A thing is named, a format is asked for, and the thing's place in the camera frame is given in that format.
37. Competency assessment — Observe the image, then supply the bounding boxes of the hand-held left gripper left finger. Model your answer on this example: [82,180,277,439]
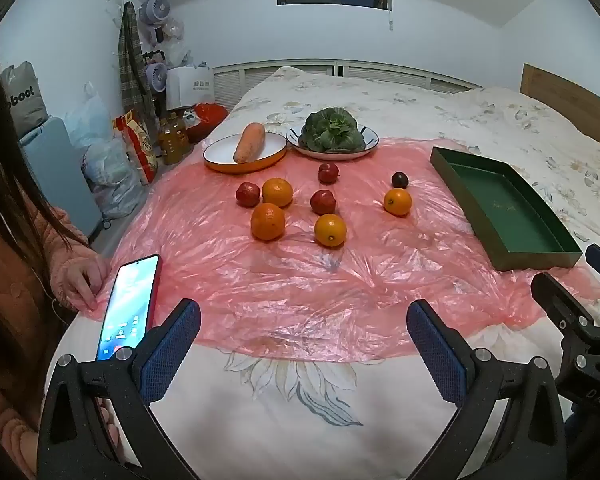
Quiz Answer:
[37,298,202,480]

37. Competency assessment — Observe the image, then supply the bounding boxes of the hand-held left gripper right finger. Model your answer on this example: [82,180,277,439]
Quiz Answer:
[406,299,567,480]

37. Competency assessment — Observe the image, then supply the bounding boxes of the green rectangular tray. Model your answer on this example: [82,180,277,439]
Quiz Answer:
[429,146,583,272]

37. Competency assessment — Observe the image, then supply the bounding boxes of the orange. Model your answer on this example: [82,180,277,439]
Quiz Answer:
[250,202,286,242]
[383,187,413,217]
[314,214,348,248]
[261,177,294,208]

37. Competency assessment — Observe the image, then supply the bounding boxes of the smartphone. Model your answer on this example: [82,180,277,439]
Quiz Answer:
[95,254,162,363]

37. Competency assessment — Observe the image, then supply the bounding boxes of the pink plastic sheet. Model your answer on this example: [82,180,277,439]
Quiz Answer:
[87,136,600,363]

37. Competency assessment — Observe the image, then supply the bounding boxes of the wooden headboard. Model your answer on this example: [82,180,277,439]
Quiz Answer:
[520,63,600,143]

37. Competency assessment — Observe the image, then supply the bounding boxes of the white plastic bag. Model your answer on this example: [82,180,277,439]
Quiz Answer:
[82,137,146,218]
[64,81,113,148]

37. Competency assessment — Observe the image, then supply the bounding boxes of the orange-rimmed white plate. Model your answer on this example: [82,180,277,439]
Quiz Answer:
[202,131,289,175]

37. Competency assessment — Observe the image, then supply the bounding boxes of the yellow drink bottle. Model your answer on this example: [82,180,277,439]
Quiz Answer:
[172,112,190,157]
[157,119,179,166]

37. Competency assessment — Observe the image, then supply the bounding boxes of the orange snack bag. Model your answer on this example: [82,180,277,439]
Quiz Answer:
[112,110,158,186]

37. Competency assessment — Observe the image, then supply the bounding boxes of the carrot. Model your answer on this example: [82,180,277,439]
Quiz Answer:
[233,123,267,164]

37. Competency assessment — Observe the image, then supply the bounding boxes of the light blue suitcase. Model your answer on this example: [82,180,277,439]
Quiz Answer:
[19,116,105,243]

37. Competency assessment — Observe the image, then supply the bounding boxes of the white patterned plate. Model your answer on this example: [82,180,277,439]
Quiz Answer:
[286,122,380,161]

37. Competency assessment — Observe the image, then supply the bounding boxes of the floral bedspread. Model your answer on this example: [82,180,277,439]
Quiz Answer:
[45,66,600,480]

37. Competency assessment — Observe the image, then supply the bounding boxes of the red bag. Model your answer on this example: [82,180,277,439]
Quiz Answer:
[186,103,229,143]

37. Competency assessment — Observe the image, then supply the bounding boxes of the green bok choy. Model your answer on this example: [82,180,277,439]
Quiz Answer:
[300,108,367,153]

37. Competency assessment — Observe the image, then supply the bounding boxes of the white cardboard box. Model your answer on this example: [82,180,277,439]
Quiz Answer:
[166,65,216,111]

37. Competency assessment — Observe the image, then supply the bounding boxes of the purple clip fan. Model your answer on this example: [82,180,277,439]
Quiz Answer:
[140,0,172,43]
[145,62,168,93]

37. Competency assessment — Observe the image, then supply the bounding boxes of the white louvered radiator cover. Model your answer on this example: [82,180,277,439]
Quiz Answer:
[211,60,483,111]

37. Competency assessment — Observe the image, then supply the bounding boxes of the plaid scarf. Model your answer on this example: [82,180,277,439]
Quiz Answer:
[117,1,156,136]

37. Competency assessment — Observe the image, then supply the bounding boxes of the grey printed bag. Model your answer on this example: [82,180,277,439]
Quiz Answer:
[0,61,49,133]

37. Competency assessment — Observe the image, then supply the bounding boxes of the clear plastic bag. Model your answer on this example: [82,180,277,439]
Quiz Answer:
[162,15,193,68]

